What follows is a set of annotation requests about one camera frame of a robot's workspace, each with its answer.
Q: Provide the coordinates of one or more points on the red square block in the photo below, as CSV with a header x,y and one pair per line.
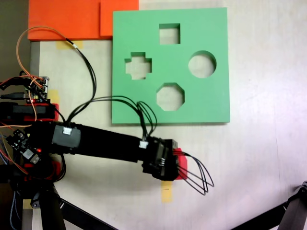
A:
x,y
184,163

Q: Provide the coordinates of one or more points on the large orange foam slab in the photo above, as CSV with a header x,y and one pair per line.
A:
x,y
60,19

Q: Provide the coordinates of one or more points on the black circuit board with connectors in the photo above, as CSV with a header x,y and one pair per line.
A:
x,y
39,94

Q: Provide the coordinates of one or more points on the yellow masking tape piece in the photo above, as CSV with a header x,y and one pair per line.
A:
x,y
62,45
54,95

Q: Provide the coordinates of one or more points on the black circuit board with chips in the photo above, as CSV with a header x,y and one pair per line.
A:
x,y
18,140

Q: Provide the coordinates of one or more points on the black and red power lead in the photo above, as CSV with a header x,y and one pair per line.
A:
x,y
14,81

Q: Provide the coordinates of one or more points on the small orange foam slab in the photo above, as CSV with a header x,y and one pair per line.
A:
x,y
106,21

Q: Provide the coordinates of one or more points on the red arm base plate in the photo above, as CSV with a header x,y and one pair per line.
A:
x,y
55,112

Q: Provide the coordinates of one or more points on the notched black tripod leg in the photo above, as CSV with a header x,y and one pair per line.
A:
x,y
296,210

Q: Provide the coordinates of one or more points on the green shape sorter board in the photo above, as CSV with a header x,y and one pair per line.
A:
x,y
211,95

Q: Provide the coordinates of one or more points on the yellow tape with black mark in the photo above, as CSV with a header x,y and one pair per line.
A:
x,y
167,194

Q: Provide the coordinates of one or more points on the black table clamp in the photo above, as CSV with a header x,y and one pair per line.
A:
x,y
24,110

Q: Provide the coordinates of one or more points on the smooth black tripod leg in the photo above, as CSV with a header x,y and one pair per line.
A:
x,y
51,215

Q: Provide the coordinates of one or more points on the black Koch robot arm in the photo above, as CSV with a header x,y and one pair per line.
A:
x,y
108,143

